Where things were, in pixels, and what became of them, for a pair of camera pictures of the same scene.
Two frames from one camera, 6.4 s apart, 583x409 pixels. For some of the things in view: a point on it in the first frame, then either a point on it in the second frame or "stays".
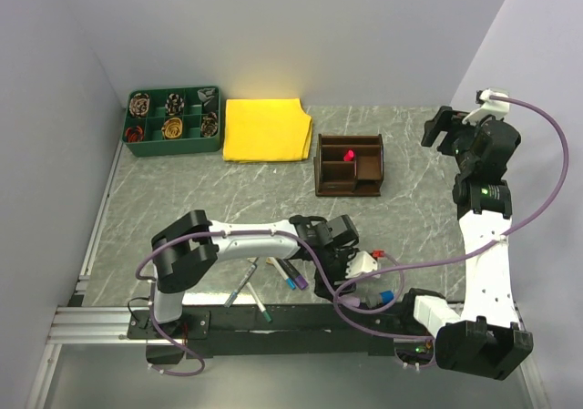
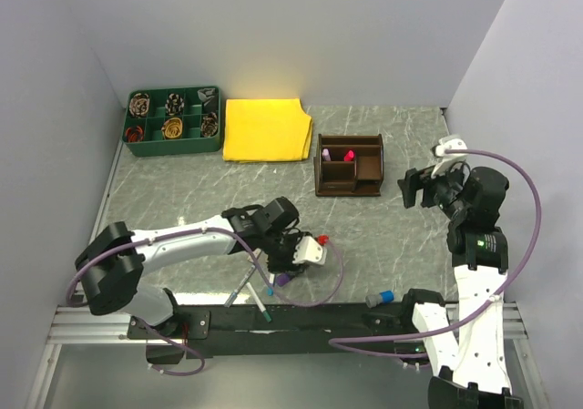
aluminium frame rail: x=79 y=324 stays
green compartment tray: x=172 y=120 stays
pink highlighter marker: x=349 y=156 stays
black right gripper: x=445 y=118 to x=416 y=179
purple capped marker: x=299 y=281 to x=282 y=279
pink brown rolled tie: x=139 y=105 stays
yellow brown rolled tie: x=172 y=127 stays
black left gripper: x=347 y=255 to x=285 y=264
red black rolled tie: x=134 y=134 stays
